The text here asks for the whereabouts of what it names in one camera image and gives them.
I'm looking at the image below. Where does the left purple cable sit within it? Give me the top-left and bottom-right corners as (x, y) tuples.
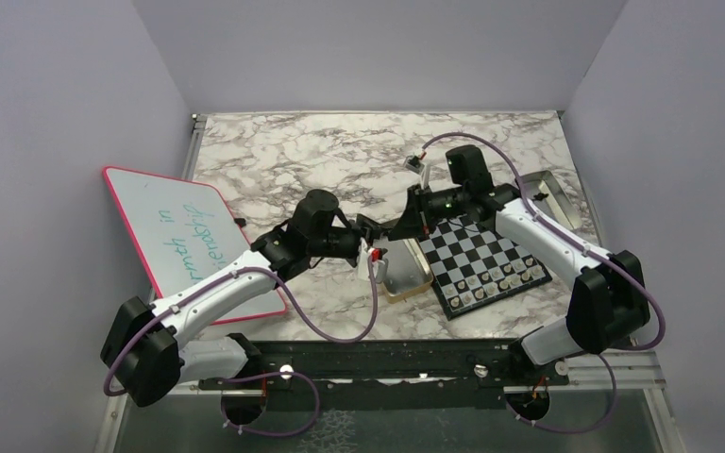
(102, 249), (381, 439)

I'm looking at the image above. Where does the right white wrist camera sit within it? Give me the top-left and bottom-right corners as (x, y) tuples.
(403, 153), (430, 189)

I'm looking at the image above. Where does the black white chessboard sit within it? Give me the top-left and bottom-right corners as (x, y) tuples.
(418, 215), (552, 320)

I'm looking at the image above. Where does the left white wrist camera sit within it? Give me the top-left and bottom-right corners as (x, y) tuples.
(357, 239), (389, 284)

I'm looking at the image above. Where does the red framed whiteboard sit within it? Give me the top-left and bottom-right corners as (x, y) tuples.
(102, 166), (289, 327)

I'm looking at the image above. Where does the black table front rail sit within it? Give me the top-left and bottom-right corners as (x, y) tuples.
(177, 334), (569, 414)

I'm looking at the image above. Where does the white box of black pieces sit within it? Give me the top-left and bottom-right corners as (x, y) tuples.
(521, 170), (582, 230)

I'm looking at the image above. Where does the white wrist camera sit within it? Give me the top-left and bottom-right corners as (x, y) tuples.
(403, 153), (430, 189)
(357, 239), (389, 284)

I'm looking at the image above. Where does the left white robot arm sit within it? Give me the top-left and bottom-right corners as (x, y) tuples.
(100, 190), (396, 407)

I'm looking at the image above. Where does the gold metal tin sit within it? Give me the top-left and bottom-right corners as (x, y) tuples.
(379, 239), (434, 303)

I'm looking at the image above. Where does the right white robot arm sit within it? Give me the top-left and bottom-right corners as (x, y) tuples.
(387, 145), (650, 384)

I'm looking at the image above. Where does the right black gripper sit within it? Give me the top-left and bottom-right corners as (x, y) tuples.
(389, 183), (469, 241)

